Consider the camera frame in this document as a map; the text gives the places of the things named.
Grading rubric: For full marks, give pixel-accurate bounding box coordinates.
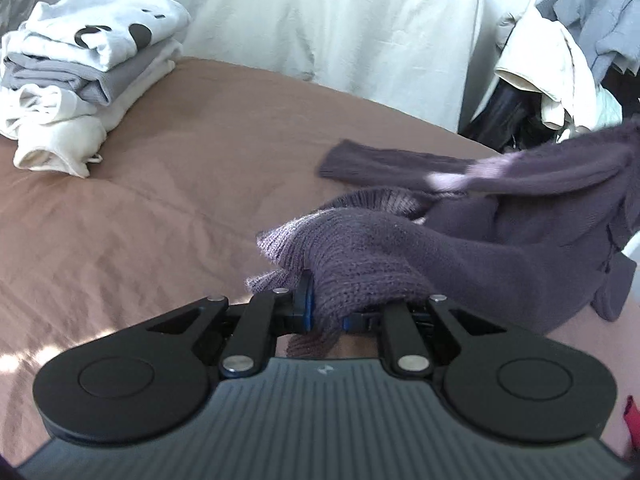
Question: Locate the purple knit sweater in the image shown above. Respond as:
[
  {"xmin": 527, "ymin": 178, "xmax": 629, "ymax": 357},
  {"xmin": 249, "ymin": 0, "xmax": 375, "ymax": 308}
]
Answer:
[{"xmin": 243, "ymin": 115, "xmax": 640, "ymax": 358}]

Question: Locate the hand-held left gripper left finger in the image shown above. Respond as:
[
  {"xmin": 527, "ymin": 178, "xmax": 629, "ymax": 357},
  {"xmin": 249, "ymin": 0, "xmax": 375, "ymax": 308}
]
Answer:
[{"xmin": 147, "ymin": 270, "xmax": 317, "ymax": 380}]

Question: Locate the cream puffer jacket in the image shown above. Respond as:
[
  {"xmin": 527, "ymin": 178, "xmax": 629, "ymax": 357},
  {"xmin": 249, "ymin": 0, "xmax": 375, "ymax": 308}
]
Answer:
[{"xmin": 494, "ymin": 7, "xmax": 623, "ymax": 141}]

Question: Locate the white folded garment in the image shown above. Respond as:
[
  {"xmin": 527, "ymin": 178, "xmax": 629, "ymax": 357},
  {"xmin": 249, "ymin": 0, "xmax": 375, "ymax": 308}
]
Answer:
[{"xmin": 0, "ymin": 82, "xmax": 101, "ymax": 142}]

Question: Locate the red cloth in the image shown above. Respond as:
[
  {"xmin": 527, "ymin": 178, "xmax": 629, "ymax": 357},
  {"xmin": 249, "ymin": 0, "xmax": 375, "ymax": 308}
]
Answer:
[{"xmin": 622, "ymin": 395, "xmax": 640, "ymax": 442}]

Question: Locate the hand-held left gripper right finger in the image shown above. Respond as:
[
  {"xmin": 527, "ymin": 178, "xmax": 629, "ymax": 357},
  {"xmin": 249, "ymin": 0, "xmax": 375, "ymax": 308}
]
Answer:
[{"xmin": 342, "ymin": 294, "xmax": 507, "ymax": 380}]

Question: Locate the white hanging cloth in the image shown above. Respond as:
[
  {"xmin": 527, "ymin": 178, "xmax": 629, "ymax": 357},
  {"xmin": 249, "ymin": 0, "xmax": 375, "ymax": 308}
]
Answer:
[{"xmin": 160, "ymin": 0, "xmax": 551, "ymax": 133}]

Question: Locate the grey shirt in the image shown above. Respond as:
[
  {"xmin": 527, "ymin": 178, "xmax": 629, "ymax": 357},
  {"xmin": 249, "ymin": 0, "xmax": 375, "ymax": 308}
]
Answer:
[{"xmin": 535, "ymin": 0, "xmax": 640, "ymax": 76}]

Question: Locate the white sweatshirt with black print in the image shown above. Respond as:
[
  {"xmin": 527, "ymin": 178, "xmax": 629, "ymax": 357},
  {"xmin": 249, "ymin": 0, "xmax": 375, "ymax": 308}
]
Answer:
[{"xmin": 2, "ymin": 0, "xmax": 192, "ymax": 73}]

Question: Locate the stack of folded light clothes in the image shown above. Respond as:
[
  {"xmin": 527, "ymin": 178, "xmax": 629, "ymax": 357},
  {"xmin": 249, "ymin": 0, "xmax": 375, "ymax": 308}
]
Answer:
[{"xmin": 14, "ymin": 42, "xmax": 184, "ymax": 179}]

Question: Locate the grey folded garment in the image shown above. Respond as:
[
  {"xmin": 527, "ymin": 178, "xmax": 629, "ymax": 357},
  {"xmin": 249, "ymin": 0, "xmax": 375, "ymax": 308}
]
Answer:
[{"xmin": 4, "ymin": 40, "xmax": 171, "ymax": 107}]

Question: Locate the black velvet garment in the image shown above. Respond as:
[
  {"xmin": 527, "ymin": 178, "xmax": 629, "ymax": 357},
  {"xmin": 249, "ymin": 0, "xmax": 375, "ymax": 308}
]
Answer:
[{"xmin": 460, "ymin": 67, "xmax": 640, "ymax": 155}]

